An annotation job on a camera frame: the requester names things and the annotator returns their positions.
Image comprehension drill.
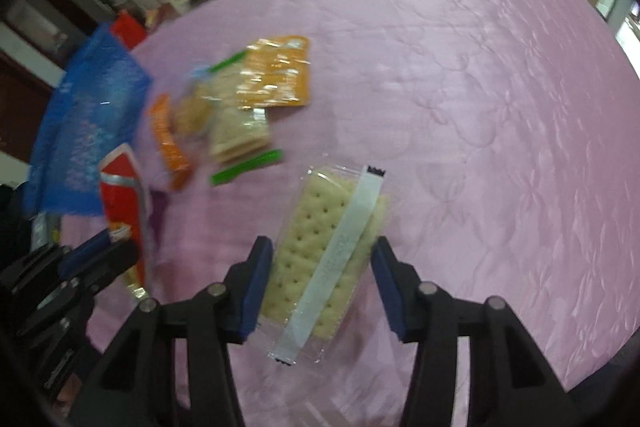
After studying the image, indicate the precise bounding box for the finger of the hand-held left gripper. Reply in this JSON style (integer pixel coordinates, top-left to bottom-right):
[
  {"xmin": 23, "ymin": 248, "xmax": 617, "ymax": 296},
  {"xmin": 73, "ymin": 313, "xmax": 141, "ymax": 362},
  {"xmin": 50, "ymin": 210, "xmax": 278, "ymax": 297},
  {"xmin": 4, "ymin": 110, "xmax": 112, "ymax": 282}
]
[
  {"xmin": 75, "ymin": 241, "xmax": 140, "ymax": 293},
  {"xmin": 60, "ymin": 229, "xmax": 112, "ymax": 278}
]

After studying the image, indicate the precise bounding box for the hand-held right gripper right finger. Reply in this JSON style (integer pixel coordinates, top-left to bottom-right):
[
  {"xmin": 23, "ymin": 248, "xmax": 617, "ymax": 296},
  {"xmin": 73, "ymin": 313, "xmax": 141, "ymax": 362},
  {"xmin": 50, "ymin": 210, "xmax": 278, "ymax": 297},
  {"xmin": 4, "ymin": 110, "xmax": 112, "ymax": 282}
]
[{"xmin": 370, "ymin": 235, "xmax": 581, "ymax": 427}]

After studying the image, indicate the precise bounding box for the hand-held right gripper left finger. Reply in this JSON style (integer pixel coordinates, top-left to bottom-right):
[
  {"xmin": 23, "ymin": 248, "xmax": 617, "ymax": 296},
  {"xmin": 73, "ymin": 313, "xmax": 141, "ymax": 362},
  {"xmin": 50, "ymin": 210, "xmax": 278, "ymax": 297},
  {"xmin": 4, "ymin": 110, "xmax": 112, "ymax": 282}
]
[{"xmin": 67, "ymin": 235, "xmax": 275, "ymax": 427}]

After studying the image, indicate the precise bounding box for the red snack packet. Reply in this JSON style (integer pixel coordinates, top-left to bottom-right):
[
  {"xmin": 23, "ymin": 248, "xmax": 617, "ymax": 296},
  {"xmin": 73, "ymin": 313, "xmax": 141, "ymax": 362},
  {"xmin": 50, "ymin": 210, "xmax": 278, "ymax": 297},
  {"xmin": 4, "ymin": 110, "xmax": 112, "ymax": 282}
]
[{"xmin": 97, "ymin": 144, "xmax": 153, "ymax": 300}]

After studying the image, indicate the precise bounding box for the clear cracker packet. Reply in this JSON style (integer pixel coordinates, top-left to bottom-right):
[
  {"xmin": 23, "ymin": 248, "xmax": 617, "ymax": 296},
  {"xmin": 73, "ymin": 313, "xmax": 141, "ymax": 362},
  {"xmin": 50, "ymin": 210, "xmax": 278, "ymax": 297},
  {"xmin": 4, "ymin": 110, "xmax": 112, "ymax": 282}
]
[{"xmin": 267, "ymin": 162, "xmax": 393, "ymax": 365}]

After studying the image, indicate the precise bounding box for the long orange candy packet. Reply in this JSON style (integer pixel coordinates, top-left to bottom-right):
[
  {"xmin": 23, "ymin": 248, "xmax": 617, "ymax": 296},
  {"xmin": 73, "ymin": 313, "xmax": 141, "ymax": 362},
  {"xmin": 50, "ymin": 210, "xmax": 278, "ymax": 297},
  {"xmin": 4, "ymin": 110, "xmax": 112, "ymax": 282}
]
[{"xmin": 150, "ymin": 94, "xmax": 193, "ymax": 190}]

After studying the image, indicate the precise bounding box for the blue plastic basket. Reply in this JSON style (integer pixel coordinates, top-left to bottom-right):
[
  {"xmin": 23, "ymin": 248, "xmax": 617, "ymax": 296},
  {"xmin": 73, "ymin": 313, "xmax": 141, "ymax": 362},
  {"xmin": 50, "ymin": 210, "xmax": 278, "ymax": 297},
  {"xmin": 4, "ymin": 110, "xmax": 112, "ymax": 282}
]
[{"xmin": 27, "ymin": 22, "xmax": 153, "ymax": 218}]

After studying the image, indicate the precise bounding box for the cracker packet with green ends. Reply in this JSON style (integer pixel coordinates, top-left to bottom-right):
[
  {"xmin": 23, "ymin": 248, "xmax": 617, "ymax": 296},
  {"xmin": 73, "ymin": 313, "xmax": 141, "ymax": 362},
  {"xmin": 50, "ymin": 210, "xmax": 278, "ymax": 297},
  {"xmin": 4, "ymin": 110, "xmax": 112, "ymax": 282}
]
[{"xmin": 200, "ymin": 49, "xmax": 286, "ymax": 188}]

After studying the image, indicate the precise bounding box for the round cookie packet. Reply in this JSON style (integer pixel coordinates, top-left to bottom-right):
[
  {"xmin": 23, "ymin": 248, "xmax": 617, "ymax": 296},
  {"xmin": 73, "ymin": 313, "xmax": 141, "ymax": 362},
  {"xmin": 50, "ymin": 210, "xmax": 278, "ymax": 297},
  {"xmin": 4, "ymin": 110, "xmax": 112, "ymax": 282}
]
[{"xmin": 172, "ymin": 67, "xmax": 216, "ymax": 138}]

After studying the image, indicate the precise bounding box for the orange pouch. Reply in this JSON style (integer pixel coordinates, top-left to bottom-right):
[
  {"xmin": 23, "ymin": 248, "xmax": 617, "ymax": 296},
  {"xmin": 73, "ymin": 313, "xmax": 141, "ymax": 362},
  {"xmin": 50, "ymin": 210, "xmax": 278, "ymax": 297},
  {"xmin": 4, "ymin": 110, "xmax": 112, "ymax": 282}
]
[{"xmin": 235, "ymin": 36, "xmax": 311, "ymax": 110}]

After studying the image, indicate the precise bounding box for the pink tablecloth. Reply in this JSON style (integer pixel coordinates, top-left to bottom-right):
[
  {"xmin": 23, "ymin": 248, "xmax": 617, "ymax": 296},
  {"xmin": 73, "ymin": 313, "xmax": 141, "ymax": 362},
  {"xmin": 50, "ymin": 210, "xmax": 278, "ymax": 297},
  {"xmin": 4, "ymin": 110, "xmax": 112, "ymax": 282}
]
[{"xmin": 82, "ymin": 0, "xmax": 640, "ymax": 427}]

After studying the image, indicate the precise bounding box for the red bag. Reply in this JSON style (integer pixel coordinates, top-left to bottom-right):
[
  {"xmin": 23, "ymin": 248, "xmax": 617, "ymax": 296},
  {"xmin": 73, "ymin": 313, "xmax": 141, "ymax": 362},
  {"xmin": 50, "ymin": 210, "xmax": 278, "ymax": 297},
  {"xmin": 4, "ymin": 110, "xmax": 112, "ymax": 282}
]
[{"xmin": 110, "ymin": 11, "xmax": 148, "ymax": 50}]

